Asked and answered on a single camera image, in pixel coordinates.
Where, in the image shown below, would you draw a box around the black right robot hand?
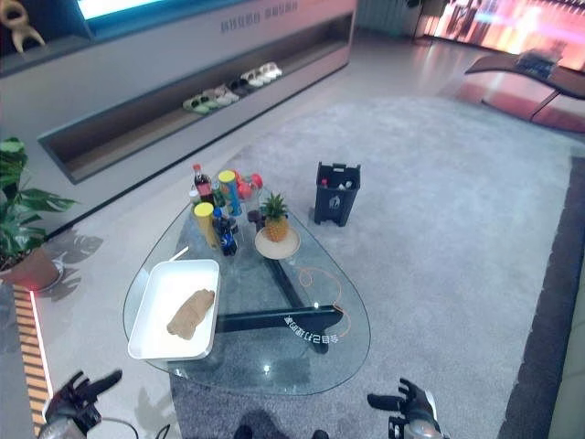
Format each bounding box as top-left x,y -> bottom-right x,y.
367,377 -> 438,423

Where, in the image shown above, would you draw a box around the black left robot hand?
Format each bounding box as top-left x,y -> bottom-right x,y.
50,369 -> 123,424

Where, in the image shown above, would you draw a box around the white rectangular tray basket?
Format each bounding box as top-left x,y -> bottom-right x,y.
127,259 -> 221,361

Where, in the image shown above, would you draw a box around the brown cloth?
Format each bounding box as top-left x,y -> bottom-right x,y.
165,289 -> 216,341

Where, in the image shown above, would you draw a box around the glass coffee table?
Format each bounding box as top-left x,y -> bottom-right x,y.
122,190 -> 372,397

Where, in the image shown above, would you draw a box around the robot dark feet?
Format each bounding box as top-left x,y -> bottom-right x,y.
232,423 -> 331,439

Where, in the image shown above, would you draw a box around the black table base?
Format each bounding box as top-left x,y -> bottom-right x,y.
214,255 -> 345,356

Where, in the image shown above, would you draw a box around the grey carpet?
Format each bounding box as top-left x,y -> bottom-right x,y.
168,94 -> 585,439

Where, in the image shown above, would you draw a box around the potted green plant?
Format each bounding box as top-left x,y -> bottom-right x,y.
0,136 -> 79,293

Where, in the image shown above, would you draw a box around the round beige plate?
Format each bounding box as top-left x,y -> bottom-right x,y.
253,227 -> 302,257

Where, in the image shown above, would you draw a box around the yellow chips can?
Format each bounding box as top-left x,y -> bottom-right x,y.
193,201 -> 220,250

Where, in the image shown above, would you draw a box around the blue-cap dark soda bottle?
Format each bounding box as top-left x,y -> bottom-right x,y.
212,208 -> 239,257

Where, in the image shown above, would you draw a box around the black trash bin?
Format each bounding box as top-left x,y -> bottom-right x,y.
313,161 -> 363,227

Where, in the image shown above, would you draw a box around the pineapple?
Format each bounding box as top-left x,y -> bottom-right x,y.
260,192 -> 290,243

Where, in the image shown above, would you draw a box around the cola bottle red cap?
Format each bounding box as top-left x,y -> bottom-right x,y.
192,164 -> 215,205

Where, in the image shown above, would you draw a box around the green chips can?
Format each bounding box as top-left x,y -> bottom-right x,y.
217,169 -> 243,217

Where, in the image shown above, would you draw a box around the green slippers pair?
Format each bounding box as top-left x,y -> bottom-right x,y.
182,93 -> 220,113

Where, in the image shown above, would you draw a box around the grey tv cabinet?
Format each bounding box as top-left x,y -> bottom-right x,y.
0,0 -> 358,186

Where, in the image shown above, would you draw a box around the beige slippers pair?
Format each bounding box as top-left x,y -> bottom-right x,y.
203,84 -> 240,108

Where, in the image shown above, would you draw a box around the brown lounge bench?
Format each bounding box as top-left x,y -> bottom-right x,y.
454,48 -> 585,134

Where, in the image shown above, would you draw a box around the white slippers pair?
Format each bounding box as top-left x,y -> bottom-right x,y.
240,61 -> 283,88

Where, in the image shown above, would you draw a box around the beige sculpture ornament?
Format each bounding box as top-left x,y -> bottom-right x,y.
0,0 -> 47,57

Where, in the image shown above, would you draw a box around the orange cable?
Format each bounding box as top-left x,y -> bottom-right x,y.
297,266 -> 351,340

